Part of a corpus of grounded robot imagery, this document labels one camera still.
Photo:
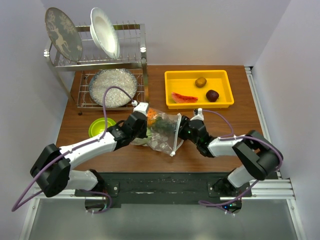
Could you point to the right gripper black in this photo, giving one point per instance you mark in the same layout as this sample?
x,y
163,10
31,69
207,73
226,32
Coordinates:
x,y
183,123

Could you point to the fake purple plum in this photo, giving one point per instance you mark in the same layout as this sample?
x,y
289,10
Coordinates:
x,y
212,96

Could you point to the white deep plate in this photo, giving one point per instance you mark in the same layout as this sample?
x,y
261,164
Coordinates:
x,y
104,34

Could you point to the fake watermelon slice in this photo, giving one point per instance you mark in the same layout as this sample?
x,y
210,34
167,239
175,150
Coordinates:
x,y
183,99

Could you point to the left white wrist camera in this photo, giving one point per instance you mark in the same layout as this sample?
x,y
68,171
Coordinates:
x,y
141,107

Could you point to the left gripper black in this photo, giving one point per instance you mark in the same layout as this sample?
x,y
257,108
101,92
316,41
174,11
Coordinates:
x,y
143,134

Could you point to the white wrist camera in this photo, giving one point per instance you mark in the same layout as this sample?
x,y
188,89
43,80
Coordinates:
x,y
141,107
198,114

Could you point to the clear zip top bag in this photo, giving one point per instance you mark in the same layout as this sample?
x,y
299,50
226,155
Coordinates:
x,y
166,143

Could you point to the fake orange pineapple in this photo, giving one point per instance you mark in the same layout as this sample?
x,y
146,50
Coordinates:
x,y
151,116

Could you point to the grey deer pattern plate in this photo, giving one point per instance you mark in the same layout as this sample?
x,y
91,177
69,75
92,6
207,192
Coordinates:
x,y
63,34

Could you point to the yellow plastic tray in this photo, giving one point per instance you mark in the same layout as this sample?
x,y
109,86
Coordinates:
x,y
183,83

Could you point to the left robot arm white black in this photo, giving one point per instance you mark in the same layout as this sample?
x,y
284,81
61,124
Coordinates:
x,y
54,170

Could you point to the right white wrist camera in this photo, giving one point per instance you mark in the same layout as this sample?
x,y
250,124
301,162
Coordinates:
x,y
198,114

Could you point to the metal dish rack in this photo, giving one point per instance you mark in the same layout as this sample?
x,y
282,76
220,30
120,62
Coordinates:
x,y
74,76

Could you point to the green plastic bowl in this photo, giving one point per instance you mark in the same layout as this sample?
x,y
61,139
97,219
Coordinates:
x,y
98,126

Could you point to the speckled glass plate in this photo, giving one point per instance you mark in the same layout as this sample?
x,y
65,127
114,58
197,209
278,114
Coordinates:
x,y
119,86

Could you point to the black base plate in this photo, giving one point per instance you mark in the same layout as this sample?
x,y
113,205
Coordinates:
x,y
167,188

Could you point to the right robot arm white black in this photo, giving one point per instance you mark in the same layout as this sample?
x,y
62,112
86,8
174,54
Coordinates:
x,y
258,156

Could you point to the fake brown kiwi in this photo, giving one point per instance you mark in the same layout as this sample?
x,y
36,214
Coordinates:
x,y
201,82

